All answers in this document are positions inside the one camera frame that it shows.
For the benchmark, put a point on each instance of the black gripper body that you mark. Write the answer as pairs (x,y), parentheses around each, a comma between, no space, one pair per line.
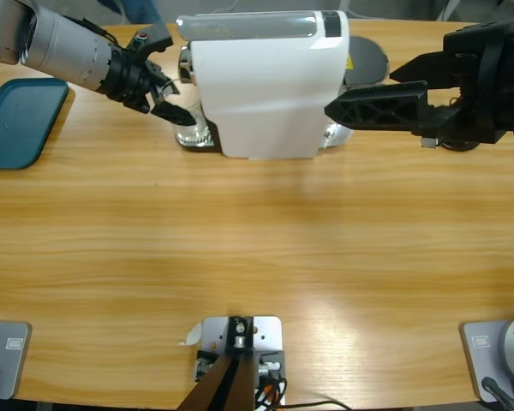
(128,77)
(479,64)

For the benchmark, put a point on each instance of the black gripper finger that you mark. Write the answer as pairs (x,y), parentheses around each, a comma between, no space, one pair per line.
(173,114)
(154,40)
(381,107)
(432,68)

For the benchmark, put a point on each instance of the clear drinking glass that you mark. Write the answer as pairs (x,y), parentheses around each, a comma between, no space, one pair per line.
(199,135)

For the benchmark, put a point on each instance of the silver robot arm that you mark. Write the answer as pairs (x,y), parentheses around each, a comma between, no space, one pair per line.
(60,43)

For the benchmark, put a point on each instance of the white capsule coffee machine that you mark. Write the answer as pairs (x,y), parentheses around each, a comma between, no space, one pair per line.
(261,85)

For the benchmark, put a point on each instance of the person in blue jeans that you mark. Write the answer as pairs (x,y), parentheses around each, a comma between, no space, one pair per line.
(141,10)

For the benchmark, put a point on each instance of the white chair leg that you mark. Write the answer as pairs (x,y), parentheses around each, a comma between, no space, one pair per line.
(450,8)

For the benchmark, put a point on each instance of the teal plastic tray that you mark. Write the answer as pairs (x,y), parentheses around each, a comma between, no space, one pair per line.
(17,124)

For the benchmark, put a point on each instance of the white paper scrap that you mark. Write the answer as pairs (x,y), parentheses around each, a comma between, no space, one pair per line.
(193,336)

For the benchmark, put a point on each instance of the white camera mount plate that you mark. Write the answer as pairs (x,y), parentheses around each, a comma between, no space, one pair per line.
(267,331)

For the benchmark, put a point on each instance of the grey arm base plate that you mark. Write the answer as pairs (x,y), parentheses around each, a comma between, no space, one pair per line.
(479,355)
(13,359)

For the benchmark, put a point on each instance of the dark camera mount post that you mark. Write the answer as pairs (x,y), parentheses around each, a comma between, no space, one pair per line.
(222,385)

